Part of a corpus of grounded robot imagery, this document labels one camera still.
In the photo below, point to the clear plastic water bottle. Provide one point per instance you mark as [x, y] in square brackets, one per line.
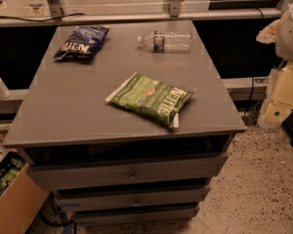
[166, 41]

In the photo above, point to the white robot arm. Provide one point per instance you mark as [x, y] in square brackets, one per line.
[278, 104]

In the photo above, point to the green Kettle chips bag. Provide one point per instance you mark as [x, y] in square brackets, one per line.
[151, 98]

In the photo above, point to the grey drawer cabinet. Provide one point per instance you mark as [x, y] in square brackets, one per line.
[107, 165]

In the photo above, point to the dark blue Kettle chips bag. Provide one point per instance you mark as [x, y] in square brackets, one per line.
[83, 43]

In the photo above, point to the cardboard box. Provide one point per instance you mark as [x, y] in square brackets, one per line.
[20, 203]

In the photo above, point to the metal frame rail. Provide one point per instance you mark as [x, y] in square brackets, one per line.
[63, 12]

